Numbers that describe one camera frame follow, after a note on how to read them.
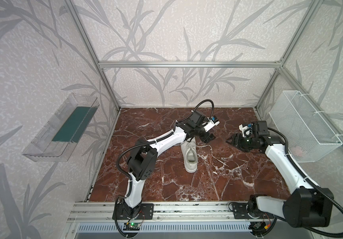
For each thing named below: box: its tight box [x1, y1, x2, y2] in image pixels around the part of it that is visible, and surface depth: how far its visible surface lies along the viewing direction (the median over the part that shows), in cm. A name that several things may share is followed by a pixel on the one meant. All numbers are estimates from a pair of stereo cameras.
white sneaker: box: [180, 137, 198, 173], surface depth 88 cm
